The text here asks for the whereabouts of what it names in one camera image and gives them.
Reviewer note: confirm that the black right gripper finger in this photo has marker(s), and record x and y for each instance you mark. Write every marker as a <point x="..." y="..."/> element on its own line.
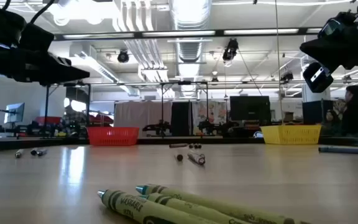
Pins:
<point x="325" y="56"/>
<point x="325" y="44"/>

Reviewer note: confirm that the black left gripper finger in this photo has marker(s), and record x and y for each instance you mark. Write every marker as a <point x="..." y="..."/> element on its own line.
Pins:
<point x="64" y="73"/>

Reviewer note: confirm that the red plastic basket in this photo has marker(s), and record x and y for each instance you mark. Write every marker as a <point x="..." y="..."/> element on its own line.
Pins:
<point x="112" y="137"/>

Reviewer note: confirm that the grey blue crayon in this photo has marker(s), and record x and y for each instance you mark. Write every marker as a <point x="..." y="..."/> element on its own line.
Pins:
<point x="42" y="152"/>

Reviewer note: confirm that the pale grey crayon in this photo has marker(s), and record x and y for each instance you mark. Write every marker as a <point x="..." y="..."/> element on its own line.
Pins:
<point x="19" y="153"/>

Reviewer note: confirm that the dark grey crayon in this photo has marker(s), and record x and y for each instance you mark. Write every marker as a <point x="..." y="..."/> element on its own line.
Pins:
<point x="178" y="145"/>

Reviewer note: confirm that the red background furniture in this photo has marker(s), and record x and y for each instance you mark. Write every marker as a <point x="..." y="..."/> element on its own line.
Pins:
<point x="48" y="120"/>

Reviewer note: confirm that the silver background computer monitor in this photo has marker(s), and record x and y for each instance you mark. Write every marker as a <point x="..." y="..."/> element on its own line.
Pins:
<point x="15" y="112"/>

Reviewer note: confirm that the black ceiling spotlight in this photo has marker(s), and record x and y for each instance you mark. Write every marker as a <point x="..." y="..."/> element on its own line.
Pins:
<point x="123" y="57"/>
<point x="230" y="49"/>

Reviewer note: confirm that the person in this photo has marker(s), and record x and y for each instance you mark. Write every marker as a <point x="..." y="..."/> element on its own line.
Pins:
<point x="357" y="115"/>

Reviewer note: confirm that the white curtain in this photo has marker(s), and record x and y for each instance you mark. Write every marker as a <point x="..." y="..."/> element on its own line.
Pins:
<point x="135" y="115"/>

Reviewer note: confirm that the yellow plastic basket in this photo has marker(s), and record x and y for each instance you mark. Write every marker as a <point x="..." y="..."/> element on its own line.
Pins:
<point x="291" y="135"/>

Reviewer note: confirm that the black background screen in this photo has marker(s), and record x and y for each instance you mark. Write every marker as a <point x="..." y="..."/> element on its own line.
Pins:
<point x="250" y="109"/>

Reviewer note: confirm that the floral curtain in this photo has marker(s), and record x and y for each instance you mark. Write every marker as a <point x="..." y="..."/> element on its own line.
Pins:
<point x="215" y="113"/>

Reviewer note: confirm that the black curtain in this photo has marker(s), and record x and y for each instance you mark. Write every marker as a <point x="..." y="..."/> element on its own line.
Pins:
<point x="181" y="118"/>

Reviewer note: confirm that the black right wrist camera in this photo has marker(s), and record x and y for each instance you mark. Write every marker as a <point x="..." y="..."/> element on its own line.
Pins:
<point x="330" y="26"/>

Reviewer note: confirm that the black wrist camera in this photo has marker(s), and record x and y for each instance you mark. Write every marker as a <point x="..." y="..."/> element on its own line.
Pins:
<point x="330" y="26"/>
<point x="37" y="37"/>

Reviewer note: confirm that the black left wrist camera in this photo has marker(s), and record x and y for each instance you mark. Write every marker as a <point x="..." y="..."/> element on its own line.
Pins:
<point x="37" y="37"/>

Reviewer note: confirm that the black background rig frame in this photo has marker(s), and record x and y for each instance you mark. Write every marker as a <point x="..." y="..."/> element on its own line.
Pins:
<point x="46" y="109"/>

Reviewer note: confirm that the silver ceiling ventilation duct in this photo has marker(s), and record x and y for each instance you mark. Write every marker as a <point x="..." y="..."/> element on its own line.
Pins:
<point x="190" y="18"/>

